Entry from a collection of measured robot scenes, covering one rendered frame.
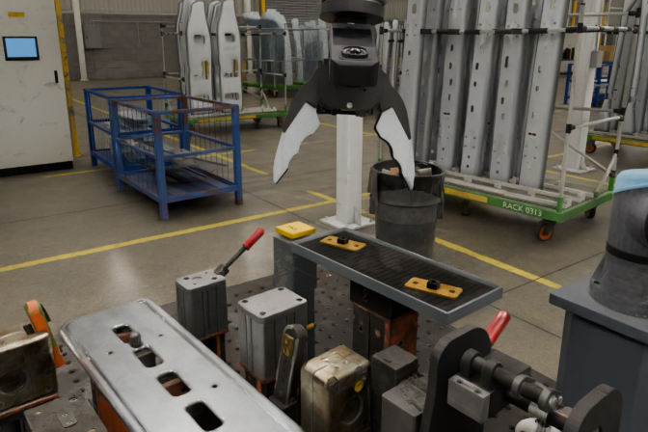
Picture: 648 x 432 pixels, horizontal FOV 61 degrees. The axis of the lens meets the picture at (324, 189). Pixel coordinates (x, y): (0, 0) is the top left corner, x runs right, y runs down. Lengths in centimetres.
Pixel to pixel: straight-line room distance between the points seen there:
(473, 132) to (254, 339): 445
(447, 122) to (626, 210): 445
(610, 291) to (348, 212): 373
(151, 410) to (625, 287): 77
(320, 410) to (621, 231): 56
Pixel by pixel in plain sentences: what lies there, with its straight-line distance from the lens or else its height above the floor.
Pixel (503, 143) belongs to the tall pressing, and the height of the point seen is 65.
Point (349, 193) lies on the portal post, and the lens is 461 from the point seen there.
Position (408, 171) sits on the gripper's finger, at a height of 140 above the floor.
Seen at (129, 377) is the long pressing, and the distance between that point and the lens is 101.
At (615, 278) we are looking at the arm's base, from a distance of 105.
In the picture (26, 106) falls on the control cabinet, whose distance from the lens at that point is 720.
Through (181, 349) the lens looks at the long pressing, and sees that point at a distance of 106.
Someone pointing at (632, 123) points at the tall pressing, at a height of 45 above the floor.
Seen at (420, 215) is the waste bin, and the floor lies 45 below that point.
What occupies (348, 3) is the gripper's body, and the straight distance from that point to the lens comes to 61.
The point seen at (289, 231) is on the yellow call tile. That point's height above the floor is 116.
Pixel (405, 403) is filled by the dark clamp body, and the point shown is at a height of 108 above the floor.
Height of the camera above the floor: 154
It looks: 15 degrees down
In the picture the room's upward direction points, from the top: straight up
